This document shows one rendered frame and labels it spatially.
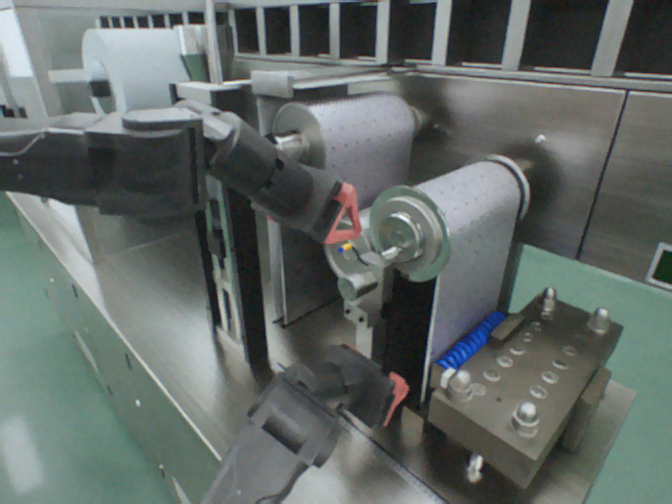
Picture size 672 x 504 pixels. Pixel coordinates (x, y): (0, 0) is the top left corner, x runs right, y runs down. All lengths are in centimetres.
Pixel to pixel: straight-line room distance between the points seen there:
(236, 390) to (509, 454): 50
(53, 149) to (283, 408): 28
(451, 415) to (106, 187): 55
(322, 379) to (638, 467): 184
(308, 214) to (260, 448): 22
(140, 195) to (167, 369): 64
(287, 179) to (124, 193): 14
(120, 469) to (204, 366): 113
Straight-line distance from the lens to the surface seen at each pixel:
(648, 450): 229
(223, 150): 37
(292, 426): 41
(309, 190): 43
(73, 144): 36
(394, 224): 61
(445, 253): 60
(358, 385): 53
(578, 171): 85
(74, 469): 211
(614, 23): 83
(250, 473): 38
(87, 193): 37
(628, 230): 85
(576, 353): 85
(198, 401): 88
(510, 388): 73
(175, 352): 100
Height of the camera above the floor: 152
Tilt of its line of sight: 28 degrees down
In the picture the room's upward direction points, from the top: straight up
